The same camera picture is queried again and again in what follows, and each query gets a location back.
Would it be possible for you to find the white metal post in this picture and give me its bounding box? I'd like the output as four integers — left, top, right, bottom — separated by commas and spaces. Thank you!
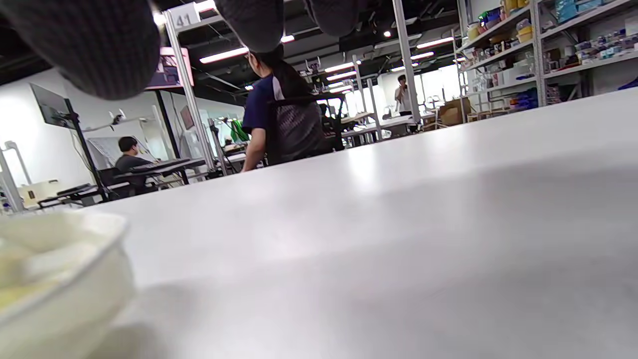
392, 0, 422, 124

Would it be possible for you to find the blue storage bin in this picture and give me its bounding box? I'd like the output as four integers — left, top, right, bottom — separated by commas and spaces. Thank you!
509, 89, 539, 110

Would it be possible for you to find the person's right hand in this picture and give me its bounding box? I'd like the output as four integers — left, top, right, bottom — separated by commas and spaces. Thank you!
0, 0, 370, 101

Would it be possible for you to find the metal storage shelf rack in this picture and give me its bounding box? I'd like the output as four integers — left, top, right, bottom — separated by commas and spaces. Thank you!
455, 0, 638, 111

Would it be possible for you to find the pink framed sign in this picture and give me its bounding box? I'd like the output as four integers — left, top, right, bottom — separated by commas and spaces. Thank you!
146, 47, 194, 91

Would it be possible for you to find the long ceiling light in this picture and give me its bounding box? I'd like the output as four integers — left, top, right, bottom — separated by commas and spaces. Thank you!
416, 36, 455, 50
199, 35, 296, 64

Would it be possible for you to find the green cloth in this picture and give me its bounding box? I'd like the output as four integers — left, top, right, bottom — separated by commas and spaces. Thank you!
230, 119, 250, 144

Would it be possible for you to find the black mesh office chair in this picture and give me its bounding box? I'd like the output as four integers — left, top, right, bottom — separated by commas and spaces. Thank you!
266, 95, 345, 166

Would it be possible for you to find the black monitor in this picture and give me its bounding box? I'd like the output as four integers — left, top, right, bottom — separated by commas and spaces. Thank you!
29, 83, 76, 130

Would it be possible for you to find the white bowl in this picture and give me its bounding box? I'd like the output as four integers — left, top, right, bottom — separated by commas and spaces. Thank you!
0, 208, 136, 359

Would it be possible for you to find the metal post with number sign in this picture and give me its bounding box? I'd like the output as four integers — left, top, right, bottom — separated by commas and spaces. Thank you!
163, 2, 218, 171

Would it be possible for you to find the black monitor stand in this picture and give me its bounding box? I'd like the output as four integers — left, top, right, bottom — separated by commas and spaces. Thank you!
64, 99, 109, 201

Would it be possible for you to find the brown cardboard box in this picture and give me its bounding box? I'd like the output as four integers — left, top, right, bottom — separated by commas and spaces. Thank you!
438, 98, 472, 127

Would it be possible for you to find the black desk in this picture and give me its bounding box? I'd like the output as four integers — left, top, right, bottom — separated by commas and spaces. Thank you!
114, 158, 207, 186

